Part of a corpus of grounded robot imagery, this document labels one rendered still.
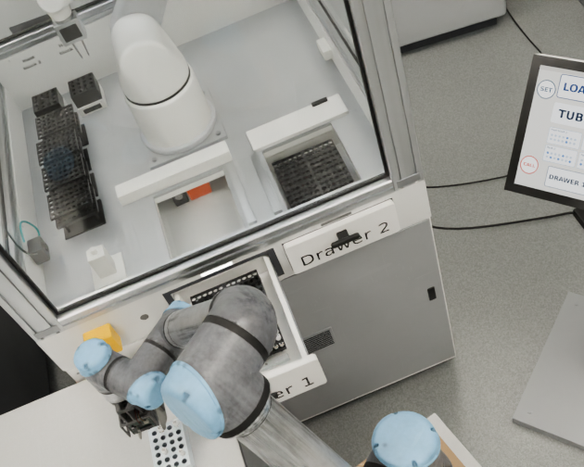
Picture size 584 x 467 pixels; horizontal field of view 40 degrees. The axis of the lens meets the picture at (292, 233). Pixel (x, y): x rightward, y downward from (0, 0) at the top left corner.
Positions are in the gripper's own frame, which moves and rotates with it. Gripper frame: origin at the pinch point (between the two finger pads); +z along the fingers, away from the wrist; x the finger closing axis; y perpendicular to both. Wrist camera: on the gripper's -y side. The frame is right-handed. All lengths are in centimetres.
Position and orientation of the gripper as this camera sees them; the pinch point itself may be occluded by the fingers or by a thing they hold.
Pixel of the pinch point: (154, 420)
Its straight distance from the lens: 193.9
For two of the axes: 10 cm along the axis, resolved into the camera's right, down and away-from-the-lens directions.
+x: 9.3, -3.6, -0.1
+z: 2.5, 6.0, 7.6
